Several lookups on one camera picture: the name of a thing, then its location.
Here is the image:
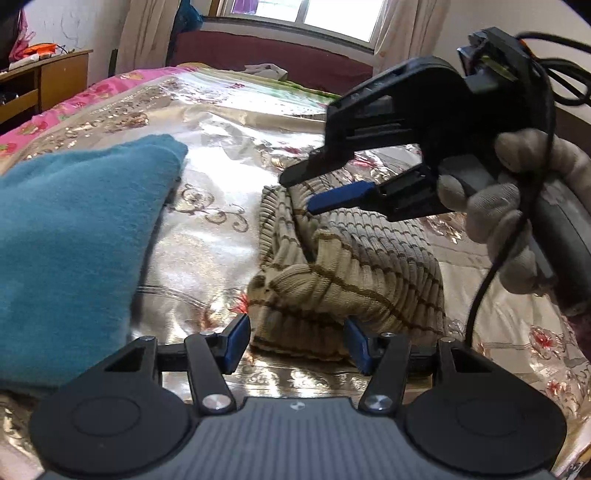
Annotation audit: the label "grey crumpled cloth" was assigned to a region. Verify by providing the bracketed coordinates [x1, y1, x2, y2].
[243, 63, 288, 82]

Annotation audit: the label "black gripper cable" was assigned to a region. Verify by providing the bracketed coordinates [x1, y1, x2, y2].
[465, 30, 591, 345]

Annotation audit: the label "teal folded sweater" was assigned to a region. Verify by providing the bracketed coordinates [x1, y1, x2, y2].
[0, 134, 189, 394]

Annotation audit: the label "floral satin bedspread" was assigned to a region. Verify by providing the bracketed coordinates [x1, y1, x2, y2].
[0, 64, 591, 480]

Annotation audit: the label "beige curtain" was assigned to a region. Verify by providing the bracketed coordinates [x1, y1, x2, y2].
[115, 0, 186, 75]
[371, 0, 451, 77]

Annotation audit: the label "person's right hand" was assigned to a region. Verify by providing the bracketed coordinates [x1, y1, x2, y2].
[436, 128, 591, 297]

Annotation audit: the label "beige striped knit sweater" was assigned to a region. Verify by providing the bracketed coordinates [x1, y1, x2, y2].
[246, 164, 447, 363]

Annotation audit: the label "window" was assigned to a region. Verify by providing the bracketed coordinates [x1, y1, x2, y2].
[216, 0, 389, 49]

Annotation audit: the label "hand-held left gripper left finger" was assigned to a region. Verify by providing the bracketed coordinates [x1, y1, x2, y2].
[92, 314, 253, 414]

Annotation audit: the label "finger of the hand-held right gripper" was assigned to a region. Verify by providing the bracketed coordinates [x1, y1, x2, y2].
[280, 148, 357, 188]
[307, 166, 445, 223]

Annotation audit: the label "orange items on desk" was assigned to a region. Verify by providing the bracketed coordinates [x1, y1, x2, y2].
[20, 42, 59, 61]

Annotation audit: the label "pink plastic bag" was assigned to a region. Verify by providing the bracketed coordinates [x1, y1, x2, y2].
[9, 8, 38, 62]

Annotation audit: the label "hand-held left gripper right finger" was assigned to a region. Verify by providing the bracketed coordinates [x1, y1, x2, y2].
[344, 318, 492, 414]

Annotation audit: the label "teal hanging cloth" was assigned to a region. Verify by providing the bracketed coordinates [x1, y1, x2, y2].
[172, 0, 205, 42]

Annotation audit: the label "wooden side cabinet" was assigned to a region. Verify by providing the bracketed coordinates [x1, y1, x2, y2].
[0, 48, 94, 137]

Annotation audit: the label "dark red headboard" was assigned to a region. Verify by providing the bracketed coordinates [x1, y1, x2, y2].
[168, 30, 375, 96]

